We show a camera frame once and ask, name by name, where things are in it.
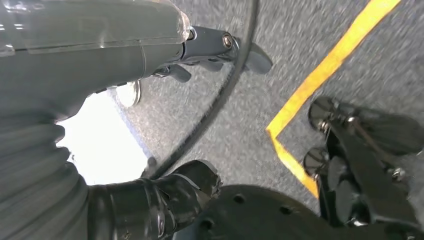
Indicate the round silver metal disc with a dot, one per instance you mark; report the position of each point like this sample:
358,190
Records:
129,94

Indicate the yellow floor tape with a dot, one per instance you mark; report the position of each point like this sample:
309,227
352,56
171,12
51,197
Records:
318,79

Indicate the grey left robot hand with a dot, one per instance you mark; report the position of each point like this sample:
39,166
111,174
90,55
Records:
82,49

